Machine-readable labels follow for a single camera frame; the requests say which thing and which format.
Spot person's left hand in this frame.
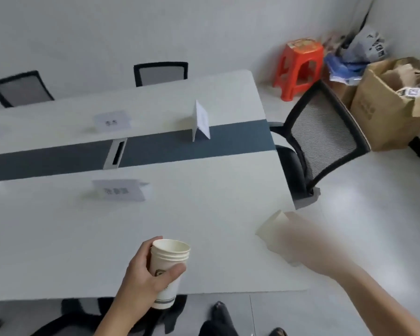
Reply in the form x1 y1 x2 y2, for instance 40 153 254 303
121 236 187 306

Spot person's right hand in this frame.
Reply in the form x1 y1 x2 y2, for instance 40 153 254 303
279 211 340 277

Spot stack of white paper cups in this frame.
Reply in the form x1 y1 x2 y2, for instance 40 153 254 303
148 239 191 310

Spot single white paper cup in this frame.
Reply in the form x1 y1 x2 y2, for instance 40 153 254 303
255 210 289 254

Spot person's right forearm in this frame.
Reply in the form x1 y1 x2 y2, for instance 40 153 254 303
322 253 420 336

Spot person's left forearm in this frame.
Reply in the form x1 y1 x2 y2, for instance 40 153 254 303
93 294 155 336

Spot white paper label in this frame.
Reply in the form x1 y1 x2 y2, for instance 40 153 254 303
93 111 132 132
92 179 150 202

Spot black office chair base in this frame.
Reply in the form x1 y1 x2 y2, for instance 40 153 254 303
31 295 188 336

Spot black mesh office chair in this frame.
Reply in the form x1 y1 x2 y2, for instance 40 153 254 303
269 80 371 200
0 70 55 109
133 62 189 88

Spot white folded paper sign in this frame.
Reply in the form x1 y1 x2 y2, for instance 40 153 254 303
191 100 211 142

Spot brown cardboard box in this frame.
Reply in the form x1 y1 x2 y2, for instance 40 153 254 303
324 71 358 109

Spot brown paper bag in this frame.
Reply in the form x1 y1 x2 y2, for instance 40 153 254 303
350 57 420 152

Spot red plastic stool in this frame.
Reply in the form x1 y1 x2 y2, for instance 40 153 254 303
273 40 325 102

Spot blue plastic bag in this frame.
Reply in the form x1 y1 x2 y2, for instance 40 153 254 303
324 53 368 86

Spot orange packet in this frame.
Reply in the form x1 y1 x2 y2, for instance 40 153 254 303
288 38 320 53

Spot white marker cards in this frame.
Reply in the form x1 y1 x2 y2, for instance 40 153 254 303
396 78 420 99

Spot grey bag with marker prints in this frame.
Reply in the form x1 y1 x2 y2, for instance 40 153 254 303
343 25 389 64

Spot grey table cable outlet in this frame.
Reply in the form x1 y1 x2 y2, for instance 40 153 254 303
103 138 128 170

